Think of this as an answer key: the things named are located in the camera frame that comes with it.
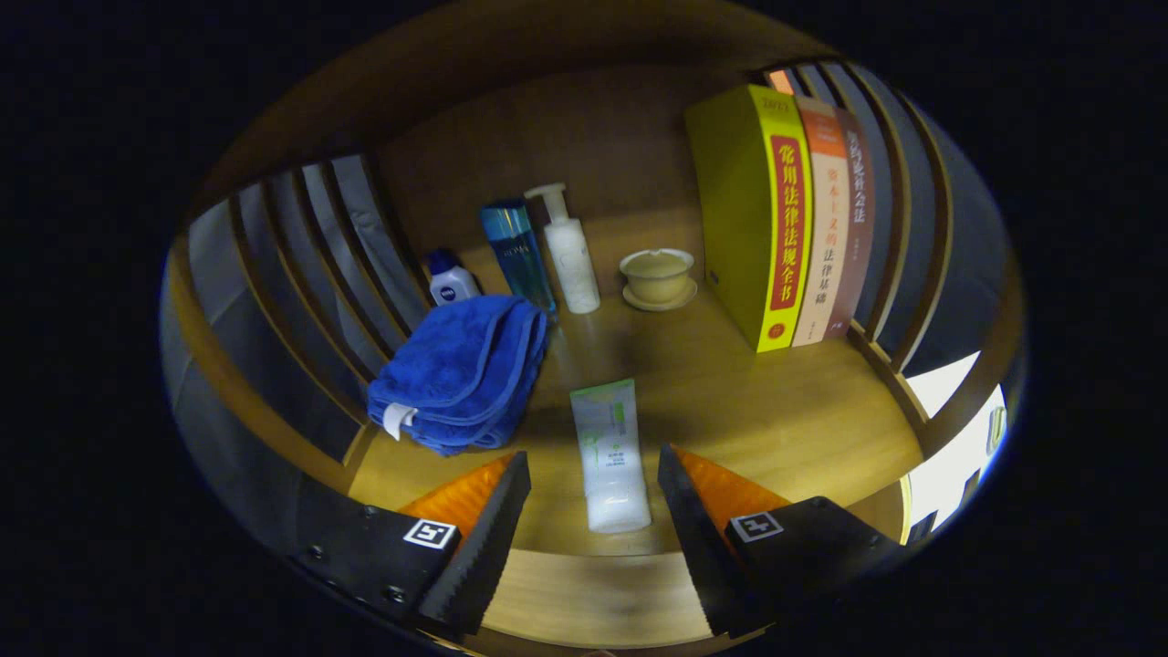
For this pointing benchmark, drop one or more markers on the blue transparent bottle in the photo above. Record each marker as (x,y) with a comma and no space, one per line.
(516,251)

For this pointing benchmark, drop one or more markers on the white drawer unit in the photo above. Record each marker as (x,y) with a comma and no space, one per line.
(949,456)

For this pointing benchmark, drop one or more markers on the small white bottle blue cap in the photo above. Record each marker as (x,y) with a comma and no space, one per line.
(452,285)

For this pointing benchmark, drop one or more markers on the brown book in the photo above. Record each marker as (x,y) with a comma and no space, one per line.
(858,228)

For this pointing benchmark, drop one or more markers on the wooden countertop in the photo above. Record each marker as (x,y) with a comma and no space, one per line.
(730,411)

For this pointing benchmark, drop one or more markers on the white and green tube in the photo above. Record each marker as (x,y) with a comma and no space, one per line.
(610,456)

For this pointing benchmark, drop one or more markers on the beige lidded teacup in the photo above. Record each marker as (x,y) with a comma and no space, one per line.
(655,278)

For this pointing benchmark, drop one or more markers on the beige saucer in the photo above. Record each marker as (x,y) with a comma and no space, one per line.
(662,306)

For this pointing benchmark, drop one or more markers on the blue folded towel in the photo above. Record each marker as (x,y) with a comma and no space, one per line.
(456,365)

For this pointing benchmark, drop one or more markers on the white pump bottle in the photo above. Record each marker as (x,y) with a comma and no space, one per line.
(570,265)

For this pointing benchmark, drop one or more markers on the thick yellow book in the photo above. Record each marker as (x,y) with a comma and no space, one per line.
(739,210)

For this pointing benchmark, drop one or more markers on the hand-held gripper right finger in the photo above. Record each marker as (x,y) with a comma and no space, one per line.
(707,547)

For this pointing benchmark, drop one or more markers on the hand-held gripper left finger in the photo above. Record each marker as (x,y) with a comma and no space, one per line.
(488,547)

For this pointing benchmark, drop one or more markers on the orange and white book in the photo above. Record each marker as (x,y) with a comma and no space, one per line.
(826,237)

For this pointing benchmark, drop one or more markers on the brown wooden cabinet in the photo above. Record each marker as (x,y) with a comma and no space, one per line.
(584,128)

